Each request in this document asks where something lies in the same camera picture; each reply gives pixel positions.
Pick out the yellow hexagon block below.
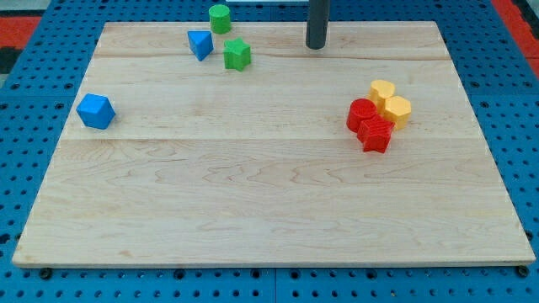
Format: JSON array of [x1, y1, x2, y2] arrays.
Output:
[[382, 96, 412, 130]]

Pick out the yellow heart block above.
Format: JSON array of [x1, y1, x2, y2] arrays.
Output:
[[367, 79, 396, 113]]

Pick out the green star block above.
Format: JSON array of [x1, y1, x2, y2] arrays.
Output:
[[223, 37, 251, 72]]

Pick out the blue triangle block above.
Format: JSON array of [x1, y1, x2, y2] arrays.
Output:
[[187, 30, 214, 61]]

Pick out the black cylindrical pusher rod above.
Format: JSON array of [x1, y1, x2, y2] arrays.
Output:
[[306, 0, 330, 50]]

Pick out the blue cube block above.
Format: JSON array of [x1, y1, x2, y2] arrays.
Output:
[[76, 93, 115, 130]]

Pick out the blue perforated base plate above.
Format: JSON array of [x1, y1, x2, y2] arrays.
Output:
[[1, 0, 538, 302]]

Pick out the green cylinder block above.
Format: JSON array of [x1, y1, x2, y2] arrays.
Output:
[[208, 4, 232, 35]]

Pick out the red star block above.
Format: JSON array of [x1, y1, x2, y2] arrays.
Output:
[[357, 115, 395, 153]]

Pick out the light wooden board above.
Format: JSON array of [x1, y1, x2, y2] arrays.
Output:
[[13, 21, 536, 268]]

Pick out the red cylinder block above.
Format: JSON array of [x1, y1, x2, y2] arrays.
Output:
[[346, 98, 377, 132]]

